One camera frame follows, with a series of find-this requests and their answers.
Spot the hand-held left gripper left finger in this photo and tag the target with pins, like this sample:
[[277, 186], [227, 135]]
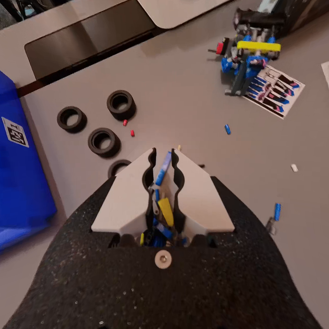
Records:
[[120, 203]]

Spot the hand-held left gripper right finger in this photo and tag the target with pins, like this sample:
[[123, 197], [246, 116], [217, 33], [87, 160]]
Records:
[[203, 203]]

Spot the pile of toy parts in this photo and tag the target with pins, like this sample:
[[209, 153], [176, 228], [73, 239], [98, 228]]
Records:
[[165, 210]]

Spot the black rubber toy tire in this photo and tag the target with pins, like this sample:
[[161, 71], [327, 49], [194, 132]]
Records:
[[73, 128], [122, 114], [105, 153], [119, 162]]

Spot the small grey plastic connector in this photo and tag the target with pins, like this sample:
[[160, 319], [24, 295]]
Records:
[[270, 225]]

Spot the blue plastic connector pin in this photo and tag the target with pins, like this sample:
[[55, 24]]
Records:
[[227, 129], [277, 212]]

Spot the white plastic connector pin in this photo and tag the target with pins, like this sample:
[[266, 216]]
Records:
[[294, 167]]

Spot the blue storage bin with tag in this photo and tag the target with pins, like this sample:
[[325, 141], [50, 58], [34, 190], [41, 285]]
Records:
[[23, 192]]

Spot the sticker sheet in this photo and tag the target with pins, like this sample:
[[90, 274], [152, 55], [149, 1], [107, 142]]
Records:
[[285, 100]]

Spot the partly built toy car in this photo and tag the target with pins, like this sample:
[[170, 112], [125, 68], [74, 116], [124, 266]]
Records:
[[257, 46]]

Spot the white rounded board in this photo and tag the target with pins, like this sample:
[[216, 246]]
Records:
[[174, 12]]

